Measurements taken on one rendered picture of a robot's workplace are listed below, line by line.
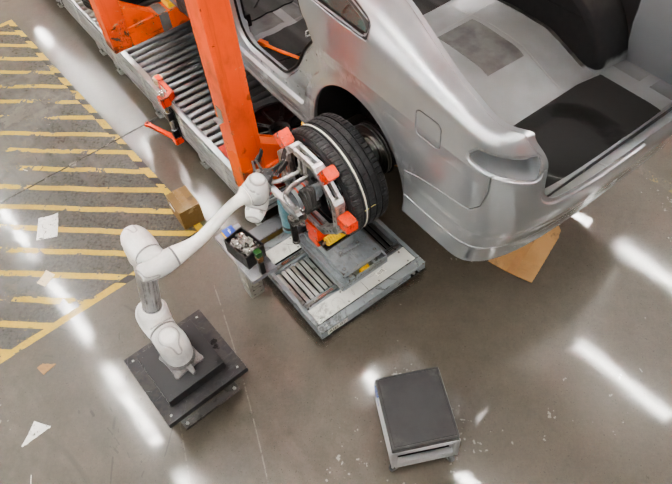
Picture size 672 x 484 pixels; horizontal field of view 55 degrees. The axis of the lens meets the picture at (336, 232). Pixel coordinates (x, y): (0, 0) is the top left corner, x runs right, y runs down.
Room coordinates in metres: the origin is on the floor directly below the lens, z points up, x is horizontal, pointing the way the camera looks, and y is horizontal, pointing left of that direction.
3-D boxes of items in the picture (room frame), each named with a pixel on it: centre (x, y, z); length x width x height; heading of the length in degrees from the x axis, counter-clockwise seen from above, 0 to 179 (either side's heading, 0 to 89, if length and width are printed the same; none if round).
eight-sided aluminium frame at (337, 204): (2.41, 0.11, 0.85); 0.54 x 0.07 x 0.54; 32
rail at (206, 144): (3.88, 1.12, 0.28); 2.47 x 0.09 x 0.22; 32
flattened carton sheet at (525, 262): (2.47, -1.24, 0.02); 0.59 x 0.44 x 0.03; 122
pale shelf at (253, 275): (2.34, 0.55, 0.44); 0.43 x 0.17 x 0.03; 32
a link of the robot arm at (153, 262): (1.79, 0.84, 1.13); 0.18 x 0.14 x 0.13; 125
